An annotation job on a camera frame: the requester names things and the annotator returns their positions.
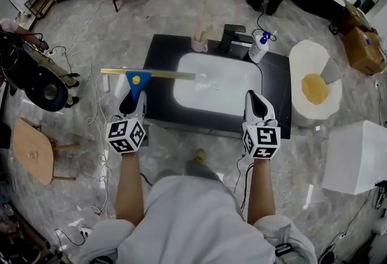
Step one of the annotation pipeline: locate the white floor cable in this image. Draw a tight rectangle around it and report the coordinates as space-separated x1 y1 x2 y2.
86 63 114 221

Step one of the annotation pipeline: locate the black floor cable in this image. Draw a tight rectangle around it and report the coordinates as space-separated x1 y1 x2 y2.
54 228 88 247

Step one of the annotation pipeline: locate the white sink basin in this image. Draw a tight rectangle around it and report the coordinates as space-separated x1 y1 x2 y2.
172 53 263 117

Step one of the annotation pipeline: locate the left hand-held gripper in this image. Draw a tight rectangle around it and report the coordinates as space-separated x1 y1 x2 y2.
105 90 149 155

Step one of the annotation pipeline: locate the person's grey trouser leg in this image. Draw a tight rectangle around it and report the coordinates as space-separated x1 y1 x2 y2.
184 158 224 182

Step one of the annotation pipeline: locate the white egg-shaped floor seat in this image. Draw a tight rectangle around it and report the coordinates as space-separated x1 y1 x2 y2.
288 39 343 127

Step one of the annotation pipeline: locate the white box cabinet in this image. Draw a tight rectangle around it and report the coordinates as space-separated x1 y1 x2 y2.
322 120 387 196

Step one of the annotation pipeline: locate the person's left forearm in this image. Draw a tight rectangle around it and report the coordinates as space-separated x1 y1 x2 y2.
115 152 145 227

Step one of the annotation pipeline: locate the person's right forearm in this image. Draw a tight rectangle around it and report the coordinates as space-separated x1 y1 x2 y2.
247 157 276 226

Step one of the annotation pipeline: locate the round wooden stool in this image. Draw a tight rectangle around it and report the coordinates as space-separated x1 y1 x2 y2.
11 117 80 185

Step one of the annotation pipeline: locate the blue squeegee with long blade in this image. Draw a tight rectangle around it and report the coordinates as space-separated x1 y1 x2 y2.
100 68 197 108

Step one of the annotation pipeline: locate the black faucet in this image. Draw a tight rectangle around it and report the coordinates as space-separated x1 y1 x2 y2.
220 24 254 55

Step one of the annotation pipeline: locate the black strap buckle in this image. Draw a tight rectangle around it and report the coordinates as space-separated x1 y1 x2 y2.
274 243 293 257

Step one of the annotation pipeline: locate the open cardboard box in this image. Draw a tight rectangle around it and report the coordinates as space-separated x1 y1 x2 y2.
343 0 371 34

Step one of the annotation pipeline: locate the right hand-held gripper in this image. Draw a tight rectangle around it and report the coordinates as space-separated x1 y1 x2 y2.
242 89 281 159

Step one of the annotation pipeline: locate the black table with sink cabinet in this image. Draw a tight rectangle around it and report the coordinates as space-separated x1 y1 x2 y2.
142 34 293 140

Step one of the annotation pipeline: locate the person's white shirt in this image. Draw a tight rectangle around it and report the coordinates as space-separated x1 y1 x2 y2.
74 175 317 264

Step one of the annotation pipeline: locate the beige cup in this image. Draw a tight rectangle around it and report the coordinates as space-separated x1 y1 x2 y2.
191 36 209 53

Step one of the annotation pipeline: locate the large cardboard box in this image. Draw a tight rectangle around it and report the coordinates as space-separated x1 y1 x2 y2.
342 26 387 76

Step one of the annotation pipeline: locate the white spray bottle blue trigger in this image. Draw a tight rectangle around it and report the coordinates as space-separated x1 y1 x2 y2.
248 30 278 63

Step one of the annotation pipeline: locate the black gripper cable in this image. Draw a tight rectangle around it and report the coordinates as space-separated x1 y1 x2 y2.
235 152 255 209

